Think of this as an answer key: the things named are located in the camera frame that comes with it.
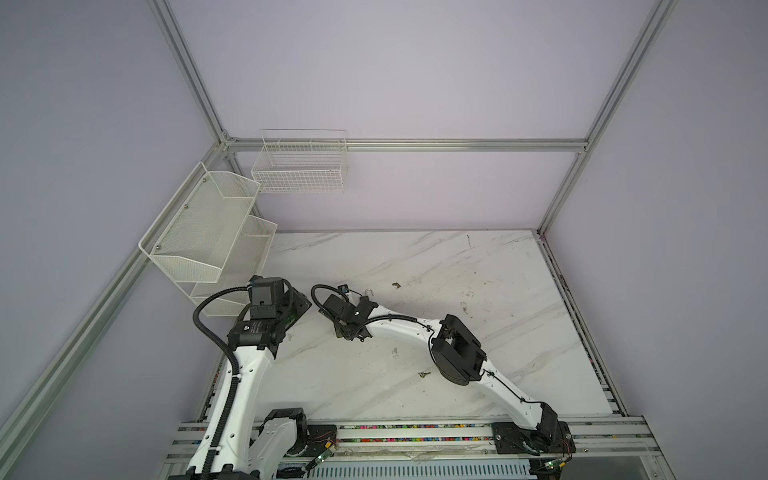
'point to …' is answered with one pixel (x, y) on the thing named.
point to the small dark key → (396, 284)
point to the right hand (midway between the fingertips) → (342, 324)
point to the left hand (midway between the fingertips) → (300, 302)
